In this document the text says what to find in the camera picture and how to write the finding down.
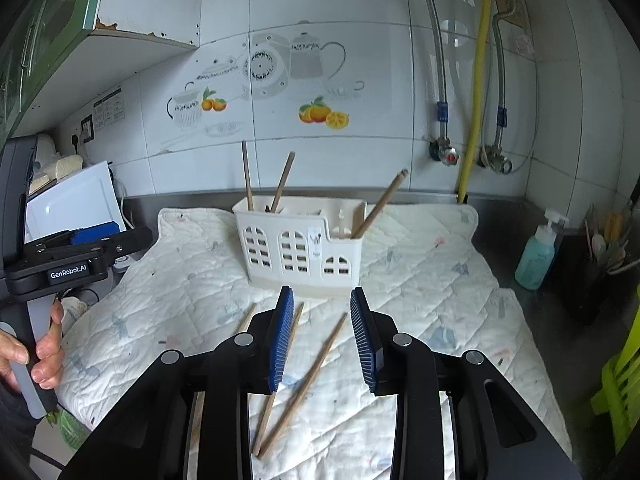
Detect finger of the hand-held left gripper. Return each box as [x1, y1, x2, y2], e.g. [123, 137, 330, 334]
[32, 221, 121, 251]
[87, 226, 154, 263]

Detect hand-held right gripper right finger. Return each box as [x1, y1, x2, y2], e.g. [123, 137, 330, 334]
[350, 287, 583, 480]

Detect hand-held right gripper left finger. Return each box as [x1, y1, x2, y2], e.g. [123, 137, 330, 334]
[62, 285, 296, 480]

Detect brown wooden chopstick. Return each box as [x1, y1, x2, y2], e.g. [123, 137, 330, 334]
[350, 168, 410, 240]
[190, 303, 258, 457]
[269, 151, 297, 213]
[257, 311, 349, 460]
[251, 301, 306, 457]
[241, 140, 254, 212]

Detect cream plastic chopstick holder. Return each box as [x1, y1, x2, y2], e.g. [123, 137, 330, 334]
[232, 196, 368, 292]

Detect bunch of kitchen utensils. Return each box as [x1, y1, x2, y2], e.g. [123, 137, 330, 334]
[584, 202, 634, 276]

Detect person's left hand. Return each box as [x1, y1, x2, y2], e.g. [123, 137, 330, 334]
[0, 301, 65, 388]

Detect white microwave oven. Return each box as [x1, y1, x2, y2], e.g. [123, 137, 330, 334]
[25, 160, 127, 256]

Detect white quilted printed mat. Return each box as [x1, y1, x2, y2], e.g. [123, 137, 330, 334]
[52, 204, 575, 480]

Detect pale plastic bag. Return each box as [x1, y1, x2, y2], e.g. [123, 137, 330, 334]
[27, 132, 84, 196]

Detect green plastic bag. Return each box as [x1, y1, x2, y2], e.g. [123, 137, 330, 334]
[59, 409, 92, 452]

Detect teal soap dispenser bottle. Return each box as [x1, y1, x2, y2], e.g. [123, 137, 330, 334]
[515, 209, 571, 291]

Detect metal valve with red knob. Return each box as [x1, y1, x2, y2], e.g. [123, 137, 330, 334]
[428, 136, 459, 167]

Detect metal angle valve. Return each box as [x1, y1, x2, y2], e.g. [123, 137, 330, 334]
[476, 144, 514, 176]

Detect black utensil pot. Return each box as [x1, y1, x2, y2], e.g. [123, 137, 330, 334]
[564, 245, 632, 322]

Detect green plastic chair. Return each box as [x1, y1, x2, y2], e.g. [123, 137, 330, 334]
[590, 285, 640, 452]

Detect yellow gas pipe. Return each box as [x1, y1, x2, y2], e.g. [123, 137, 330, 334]
[456, 0, 494, 204]

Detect white cable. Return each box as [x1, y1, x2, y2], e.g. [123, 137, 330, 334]
[114, 176, 137, 233]

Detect wall notice sticker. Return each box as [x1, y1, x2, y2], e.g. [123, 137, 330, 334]
[92, 88, 126, 132]

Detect green wall cabinet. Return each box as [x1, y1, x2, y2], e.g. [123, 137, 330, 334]
[0, 0, 202, 133]

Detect braided metal hose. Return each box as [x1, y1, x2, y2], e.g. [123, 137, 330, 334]
[491, 0, 517, 150]
[404, 0, 451, 141]

